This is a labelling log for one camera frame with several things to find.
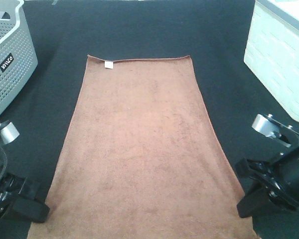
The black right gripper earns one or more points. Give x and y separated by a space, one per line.
280 178

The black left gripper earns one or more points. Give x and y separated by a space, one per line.
14 207

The brown towel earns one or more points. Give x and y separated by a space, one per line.
141 160

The grey perforated plastic basket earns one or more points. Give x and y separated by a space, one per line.
18 59

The pale green plastic bin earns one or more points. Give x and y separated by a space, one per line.
272 50

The black tablecloth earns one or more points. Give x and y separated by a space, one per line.
212 33

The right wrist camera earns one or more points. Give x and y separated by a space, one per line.
275 130

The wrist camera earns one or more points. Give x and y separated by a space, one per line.
275 130
8 132

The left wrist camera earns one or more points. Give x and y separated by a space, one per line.
8 132

